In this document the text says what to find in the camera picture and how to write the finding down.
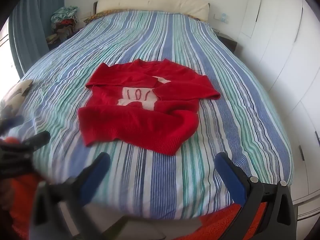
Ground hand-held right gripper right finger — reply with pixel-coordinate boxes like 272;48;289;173
215;152;297;240

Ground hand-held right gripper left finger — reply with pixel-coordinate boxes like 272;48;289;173
32;152;112;240

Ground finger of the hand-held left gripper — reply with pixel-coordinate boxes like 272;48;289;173
15;131;51;153
0;115;23;133

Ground red knitted sweater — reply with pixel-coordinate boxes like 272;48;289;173
78;59;221;155

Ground pile of colourful clothes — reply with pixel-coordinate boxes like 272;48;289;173
46;5;80;44

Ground beige patterned cushion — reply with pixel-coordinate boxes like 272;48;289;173
0;79;34;120

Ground orange fuzzy blanket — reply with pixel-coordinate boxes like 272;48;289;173
5;174;274;240

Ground blue curtain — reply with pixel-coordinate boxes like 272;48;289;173
9;0;66;77

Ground striped bed sheet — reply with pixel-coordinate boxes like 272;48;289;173
5;10;294;223

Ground dark nightstand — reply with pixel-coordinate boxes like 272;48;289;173
217;34;238;53

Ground yellow patterned pillow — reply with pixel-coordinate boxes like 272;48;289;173
83;9;130;24

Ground white wardrobe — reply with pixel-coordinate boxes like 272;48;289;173
235;0;320;205

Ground cream padded headboard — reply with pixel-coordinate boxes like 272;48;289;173
96;0;210;22

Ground wall socket panel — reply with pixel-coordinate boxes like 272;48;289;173
214;12;229;23

